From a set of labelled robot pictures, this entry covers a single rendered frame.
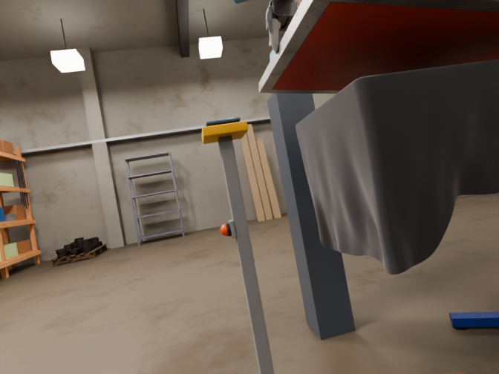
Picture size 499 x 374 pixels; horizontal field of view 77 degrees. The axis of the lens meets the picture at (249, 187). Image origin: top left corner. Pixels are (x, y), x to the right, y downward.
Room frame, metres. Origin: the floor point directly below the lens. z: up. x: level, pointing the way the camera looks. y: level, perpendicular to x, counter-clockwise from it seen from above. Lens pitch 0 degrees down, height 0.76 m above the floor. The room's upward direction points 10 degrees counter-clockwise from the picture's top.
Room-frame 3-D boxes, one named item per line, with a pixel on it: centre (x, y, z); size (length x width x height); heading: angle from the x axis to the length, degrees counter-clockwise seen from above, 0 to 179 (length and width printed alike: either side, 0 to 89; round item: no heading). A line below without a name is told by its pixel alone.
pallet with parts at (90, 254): (6.42, 3.58, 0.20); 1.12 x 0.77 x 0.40; 11
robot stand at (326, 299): (1.60, -0.28, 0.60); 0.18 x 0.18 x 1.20; 11
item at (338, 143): (0.88, -0.24, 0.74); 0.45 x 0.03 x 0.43; 9
